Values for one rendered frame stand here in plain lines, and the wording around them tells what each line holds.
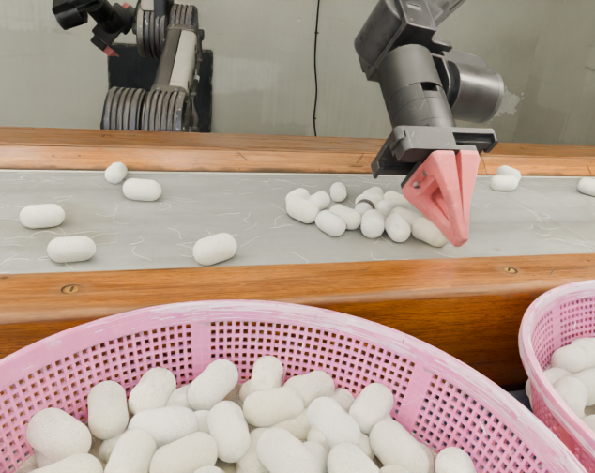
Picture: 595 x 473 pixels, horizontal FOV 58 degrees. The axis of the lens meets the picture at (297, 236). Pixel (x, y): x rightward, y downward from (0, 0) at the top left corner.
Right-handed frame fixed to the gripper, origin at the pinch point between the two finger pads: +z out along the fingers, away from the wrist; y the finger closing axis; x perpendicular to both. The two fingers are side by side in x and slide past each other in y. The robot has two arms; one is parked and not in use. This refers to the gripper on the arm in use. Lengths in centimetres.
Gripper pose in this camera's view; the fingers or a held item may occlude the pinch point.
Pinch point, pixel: (458, 235)
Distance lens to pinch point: 48.3
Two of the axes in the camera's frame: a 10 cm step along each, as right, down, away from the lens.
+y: 9.6, -0.3, 2.9
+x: -2.5, 4.6, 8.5
